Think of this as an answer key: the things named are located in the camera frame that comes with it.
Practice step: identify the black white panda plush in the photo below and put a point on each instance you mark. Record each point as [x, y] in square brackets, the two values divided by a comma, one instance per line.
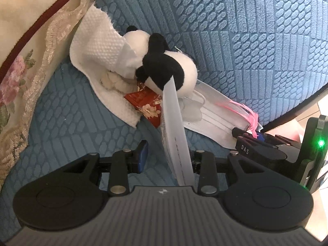
[159, 64]

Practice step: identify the red floral packet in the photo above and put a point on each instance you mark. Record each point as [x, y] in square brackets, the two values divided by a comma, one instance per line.
[147, 102]

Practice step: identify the floral beige cushion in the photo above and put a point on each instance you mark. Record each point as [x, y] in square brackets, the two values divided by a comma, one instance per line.
[35, 37]

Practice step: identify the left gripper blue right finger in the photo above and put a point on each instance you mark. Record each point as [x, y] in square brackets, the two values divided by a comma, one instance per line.
[196, 158]

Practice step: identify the white paper towel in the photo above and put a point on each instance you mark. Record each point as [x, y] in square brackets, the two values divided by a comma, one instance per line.
[108, 61]

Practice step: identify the white face mask stack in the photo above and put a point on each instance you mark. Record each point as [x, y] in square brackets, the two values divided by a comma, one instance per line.
[210, 113]

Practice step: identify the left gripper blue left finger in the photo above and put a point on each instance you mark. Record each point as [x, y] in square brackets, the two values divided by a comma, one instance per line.
[140, 155]

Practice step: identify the white plastic sachet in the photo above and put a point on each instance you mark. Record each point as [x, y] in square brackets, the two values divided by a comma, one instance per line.
[174, 137]

